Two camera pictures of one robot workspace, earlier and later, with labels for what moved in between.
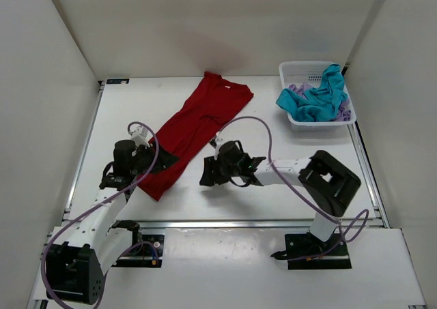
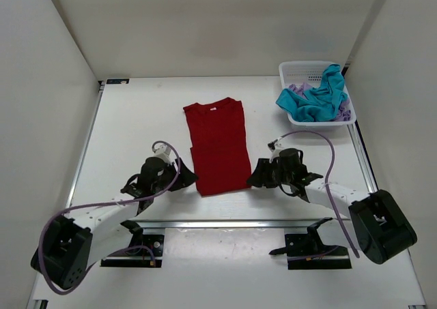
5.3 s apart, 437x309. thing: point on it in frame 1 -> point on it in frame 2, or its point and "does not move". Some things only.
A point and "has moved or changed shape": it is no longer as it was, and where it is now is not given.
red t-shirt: [212, 101] has moved or changed shape
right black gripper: [212, 170] -> [268, 172]
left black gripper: [150, 157] -> [176, 175]
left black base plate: [147, 251] does not move
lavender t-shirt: [344, 114] does not move
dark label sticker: [117, 80] does not move
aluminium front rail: [227, 224] does not move
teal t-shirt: [319, 104] does not move
